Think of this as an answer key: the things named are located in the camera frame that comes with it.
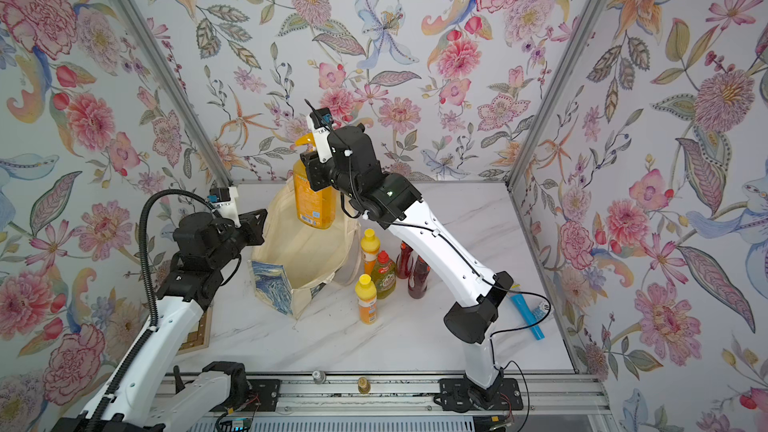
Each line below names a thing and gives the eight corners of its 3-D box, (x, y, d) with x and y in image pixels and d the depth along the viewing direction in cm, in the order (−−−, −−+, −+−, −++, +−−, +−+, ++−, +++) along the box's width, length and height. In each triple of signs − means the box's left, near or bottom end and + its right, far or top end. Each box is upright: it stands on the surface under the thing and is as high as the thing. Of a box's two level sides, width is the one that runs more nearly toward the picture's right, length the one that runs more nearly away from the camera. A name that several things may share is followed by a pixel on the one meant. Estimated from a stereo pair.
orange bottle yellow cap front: (360, 325, 87) (354, 290, 69) (361, 311, 90) (355, 273, 71) (376, 325, 87) (374, 290, 69) (376, 311, 90) (375, 273, 71)
